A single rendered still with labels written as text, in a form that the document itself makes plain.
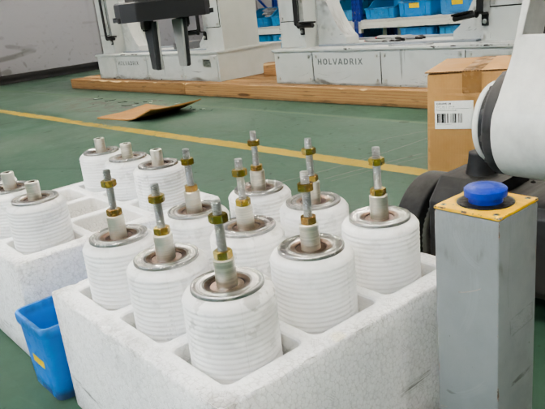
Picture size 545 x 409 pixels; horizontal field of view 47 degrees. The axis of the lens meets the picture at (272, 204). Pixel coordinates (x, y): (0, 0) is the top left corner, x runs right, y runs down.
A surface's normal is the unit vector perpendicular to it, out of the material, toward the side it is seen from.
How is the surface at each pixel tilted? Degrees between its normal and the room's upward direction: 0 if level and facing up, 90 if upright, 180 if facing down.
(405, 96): 90
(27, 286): 90
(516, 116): 72
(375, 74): 90
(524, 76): 54
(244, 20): 90
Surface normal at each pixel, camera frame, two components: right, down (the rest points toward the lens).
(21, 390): -0.11, -0.95
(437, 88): -0.43, 0.30
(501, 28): -0.74, 0.28
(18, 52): 0.67, 0.16
